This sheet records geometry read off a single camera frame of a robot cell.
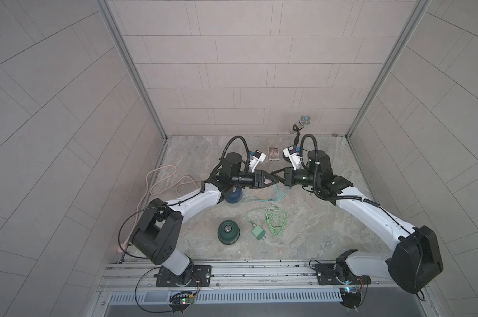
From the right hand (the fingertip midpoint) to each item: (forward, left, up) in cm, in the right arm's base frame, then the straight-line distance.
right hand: (272, 175), depth 74 cm
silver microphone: (+23, -17, +6) cm, 30 cm away
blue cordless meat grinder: (-1, +15, -12) cm, 19 cm away
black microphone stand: (+28, -16, -3) cm, 32 cm away
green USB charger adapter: (-14, +6, -20) cm, 25 cm away
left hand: (-4, -1, -1) cm, 4 cm away
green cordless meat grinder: (-16, +18, -11) cm, 26 cm away
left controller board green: (-34, +34, -18) cm, 52 cm away
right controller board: (-37, -24, -25) cm, 50 cm away
